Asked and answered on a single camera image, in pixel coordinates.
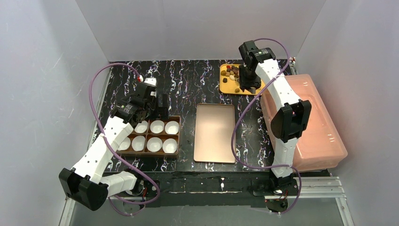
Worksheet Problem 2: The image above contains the rose gold box lid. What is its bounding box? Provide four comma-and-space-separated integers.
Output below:
193, 104, 236, 164

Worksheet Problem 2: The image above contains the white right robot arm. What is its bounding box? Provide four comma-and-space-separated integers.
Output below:
239, 40, 311, 190

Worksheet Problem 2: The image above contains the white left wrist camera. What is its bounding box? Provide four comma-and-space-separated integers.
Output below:
144, 78, 157, 97

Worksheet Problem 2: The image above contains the pink plastic storage box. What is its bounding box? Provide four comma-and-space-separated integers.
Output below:
260, 73, 348, 173

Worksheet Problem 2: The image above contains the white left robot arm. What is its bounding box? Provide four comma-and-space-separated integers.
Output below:
58, 78, 168, 211

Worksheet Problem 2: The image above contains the brown chocolate box tray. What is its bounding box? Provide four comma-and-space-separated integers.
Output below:
116, 116, 181, 158

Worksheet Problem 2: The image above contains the white paper cup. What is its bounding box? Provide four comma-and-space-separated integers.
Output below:
150, 120, 165, 134
146, 137, 163, 153
165, 121, 180, 135
117, 137, 131, 151
131, 136, 146, 152
162, 138, 178, 154
134, 121, 148, 134

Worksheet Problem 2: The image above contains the yellow tray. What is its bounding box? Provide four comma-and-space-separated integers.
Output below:
219, 64, 265, 96

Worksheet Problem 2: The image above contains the aluminium frame rail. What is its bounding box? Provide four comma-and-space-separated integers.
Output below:
59, 176, 354, 226

